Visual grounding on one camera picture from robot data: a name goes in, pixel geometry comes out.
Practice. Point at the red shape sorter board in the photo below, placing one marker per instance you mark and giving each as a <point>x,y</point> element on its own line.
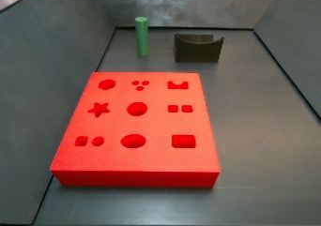
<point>140,133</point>

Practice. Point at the green round cylinder peg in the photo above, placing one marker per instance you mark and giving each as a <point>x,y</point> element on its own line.
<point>142,36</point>

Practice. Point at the black curved holder bracket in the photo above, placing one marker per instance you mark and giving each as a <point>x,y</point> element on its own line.
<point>197,48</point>

